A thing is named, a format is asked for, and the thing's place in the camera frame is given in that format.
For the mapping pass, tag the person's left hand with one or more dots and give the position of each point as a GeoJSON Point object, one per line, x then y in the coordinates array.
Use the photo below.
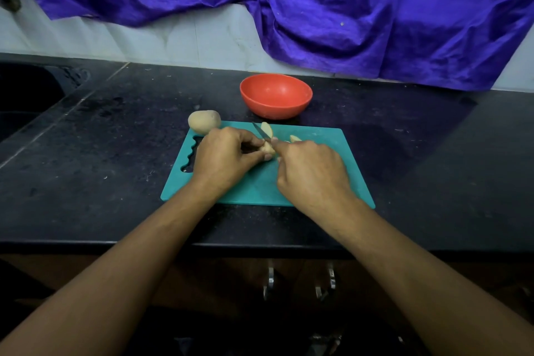
{"type": "Point", "coordinates": [218, 160]}

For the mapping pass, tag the person's right hand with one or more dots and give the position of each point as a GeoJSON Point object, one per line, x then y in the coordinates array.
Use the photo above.
{"type": "Point", "coordinates": [313, 176]}

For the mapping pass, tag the teal plastic cutting board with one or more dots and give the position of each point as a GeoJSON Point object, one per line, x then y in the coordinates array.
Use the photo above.
{"type": "Point", "coordinates": [350, 176]}

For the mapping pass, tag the whole brown potato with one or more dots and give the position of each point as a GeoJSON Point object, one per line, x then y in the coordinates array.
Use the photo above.
{"type": "Point", "coordinates": [204, 121]}

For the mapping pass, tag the pale cut potato chunk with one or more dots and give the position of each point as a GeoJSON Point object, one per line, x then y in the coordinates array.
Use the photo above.
{"type": "Point", "coordinates": [269, 151]}

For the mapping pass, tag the orange bowl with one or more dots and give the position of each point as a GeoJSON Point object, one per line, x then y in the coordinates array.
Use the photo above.
{"type": "Point", "coordinates": [275, 94]}

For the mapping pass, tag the person's left forearm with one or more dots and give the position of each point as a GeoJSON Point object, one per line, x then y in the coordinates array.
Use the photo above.
{"type": "Point", "coordinates": [100, 285]}

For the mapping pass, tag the person's right forearm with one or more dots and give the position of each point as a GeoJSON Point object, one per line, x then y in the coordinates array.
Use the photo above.
{"type": "Point", "coordinates": [434, 285]}

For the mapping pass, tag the purple cloth curtain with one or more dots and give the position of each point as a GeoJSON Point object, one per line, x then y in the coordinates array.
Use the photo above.
{"type": "Point", "coordinates": [359, 9]}

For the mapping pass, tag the dark kitchen sink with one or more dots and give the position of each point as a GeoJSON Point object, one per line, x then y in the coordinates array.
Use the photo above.
{"type": "Point", "coordinates": [29, 97]}

